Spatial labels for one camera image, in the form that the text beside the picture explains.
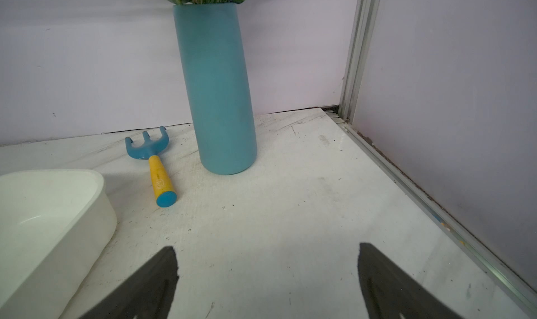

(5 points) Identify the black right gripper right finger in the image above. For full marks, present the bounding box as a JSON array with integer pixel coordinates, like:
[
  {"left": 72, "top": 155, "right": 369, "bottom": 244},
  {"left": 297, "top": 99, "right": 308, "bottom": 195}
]
[{"left": 357, "top": 243, "right": 461, "bottom": 318}]

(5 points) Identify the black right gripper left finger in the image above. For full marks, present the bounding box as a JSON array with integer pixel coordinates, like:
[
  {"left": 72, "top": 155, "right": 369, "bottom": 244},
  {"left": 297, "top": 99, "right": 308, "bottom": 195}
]
[{"left": 82, "top": 246, "right": 179, "bottom": 318}]

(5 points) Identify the white plastic storage box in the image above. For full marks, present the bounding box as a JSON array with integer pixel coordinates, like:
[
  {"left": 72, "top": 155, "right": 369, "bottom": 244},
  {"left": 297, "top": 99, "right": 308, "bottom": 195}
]
[{"left": 1, "top": 169, "right": 117, "bottom": 318}]

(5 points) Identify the teal yellow toy rake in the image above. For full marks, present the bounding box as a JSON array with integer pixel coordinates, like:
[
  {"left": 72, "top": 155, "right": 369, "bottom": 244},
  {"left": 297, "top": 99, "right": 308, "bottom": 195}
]
[{"left": 124, "top": 126, "right": 178, "bottom": 208}]

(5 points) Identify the teal cylindrical vase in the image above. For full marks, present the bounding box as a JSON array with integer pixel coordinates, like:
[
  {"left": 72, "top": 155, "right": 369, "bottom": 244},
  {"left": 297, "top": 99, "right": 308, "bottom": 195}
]
[{"left": 173, "top": 3, "right": 257, "bottom": 175}]

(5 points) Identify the aluminium frame corner post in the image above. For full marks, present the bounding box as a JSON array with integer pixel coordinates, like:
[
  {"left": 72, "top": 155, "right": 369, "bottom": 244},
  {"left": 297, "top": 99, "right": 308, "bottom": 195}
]
[{"left": 338, "top": 0, "right": 380, "bottom": 125}]

